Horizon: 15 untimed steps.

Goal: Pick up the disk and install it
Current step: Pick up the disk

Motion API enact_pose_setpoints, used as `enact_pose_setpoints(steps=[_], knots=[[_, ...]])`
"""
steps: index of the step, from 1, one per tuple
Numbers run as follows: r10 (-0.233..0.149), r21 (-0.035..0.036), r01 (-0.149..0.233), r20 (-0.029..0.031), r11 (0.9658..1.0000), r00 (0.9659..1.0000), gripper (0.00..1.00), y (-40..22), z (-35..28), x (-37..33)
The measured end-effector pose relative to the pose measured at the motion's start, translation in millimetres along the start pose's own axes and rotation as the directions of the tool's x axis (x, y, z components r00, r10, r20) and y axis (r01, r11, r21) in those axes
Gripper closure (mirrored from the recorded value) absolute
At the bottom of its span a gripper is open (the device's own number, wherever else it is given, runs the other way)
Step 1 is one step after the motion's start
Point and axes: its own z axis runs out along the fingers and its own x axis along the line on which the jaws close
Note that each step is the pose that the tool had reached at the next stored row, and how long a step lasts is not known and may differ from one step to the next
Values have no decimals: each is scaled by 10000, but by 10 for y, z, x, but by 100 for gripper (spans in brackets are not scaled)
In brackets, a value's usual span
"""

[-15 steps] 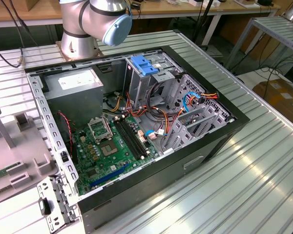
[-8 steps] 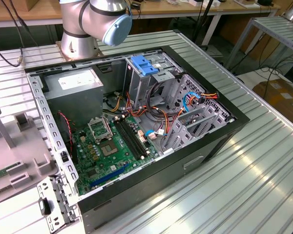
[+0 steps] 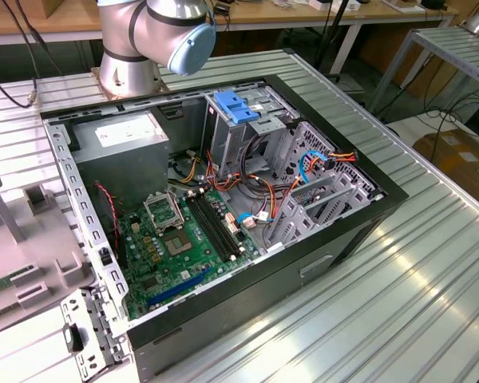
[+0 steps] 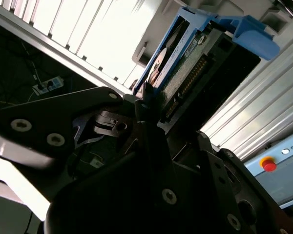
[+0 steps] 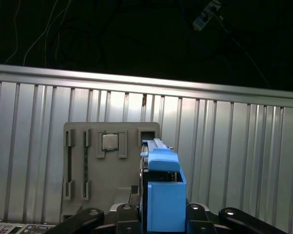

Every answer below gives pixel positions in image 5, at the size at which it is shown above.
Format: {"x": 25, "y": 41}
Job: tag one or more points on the grey parts rack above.
{"x": 112, "y": 170}

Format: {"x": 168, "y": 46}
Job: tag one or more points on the silver CPU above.
{"x": 110, "y": 141}

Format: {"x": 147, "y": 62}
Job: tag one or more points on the white power strip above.
{"x": 203, "y": 17}

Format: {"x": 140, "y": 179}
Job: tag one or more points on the hard disk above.
{"x": 166, "y": 207}

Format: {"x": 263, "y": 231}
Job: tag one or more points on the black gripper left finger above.
{"x": 124, "y": 219}

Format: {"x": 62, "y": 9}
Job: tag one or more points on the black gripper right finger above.
{"x": 197, "y": 219}

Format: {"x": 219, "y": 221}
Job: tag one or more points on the black PC case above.
{"x": 5, "y": 229}

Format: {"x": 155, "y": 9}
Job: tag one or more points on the green RAM stick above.
{"x": 86, "y": 165}

